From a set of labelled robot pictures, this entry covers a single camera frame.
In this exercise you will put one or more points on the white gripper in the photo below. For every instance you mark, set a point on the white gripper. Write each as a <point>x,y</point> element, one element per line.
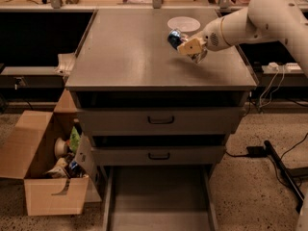
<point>212,37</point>

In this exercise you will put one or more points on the blue silver redbull can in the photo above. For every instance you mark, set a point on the blue silver redbull can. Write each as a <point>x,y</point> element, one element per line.
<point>176,37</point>

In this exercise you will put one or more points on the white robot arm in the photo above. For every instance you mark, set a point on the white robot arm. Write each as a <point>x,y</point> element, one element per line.
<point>260,21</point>

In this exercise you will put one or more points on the grey drawer cabinet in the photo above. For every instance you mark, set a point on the grey drawer cabinet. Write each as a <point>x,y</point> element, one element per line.
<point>127,62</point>

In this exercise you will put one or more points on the grey top drawer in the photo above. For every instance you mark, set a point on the grey top drawer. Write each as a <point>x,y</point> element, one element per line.
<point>160,121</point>

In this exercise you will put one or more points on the grey middle drawer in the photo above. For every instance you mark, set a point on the grey middle drawer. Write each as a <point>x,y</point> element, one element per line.
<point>154,155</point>

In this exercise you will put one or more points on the grey open bottom drawer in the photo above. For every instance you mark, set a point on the grey open bottom drawer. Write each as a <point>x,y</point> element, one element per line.
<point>159,198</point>

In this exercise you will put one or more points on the white ceramic bowl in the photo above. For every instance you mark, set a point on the white ceramic bowl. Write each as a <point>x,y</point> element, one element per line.
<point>184,24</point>

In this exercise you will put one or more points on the white power strip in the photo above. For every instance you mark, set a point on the white power strip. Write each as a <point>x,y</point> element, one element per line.
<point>293,67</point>

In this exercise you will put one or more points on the black power adapter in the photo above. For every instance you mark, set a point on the black power adapter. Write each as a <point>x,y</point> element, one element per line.
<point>256,152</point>

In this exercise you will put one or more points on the green snack bag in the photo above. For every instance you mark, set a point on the green snack bag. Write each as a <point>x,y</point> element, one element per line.
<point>74,140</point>

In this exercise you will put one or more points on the white round object in box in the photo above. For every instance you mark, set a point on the white round object in box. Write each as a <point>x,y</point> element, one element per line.
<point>60,148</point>

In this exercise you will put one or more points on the open cardboard box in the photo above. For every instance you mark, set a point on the open cardboard box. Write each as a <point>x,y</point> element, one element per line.
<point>52,186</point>

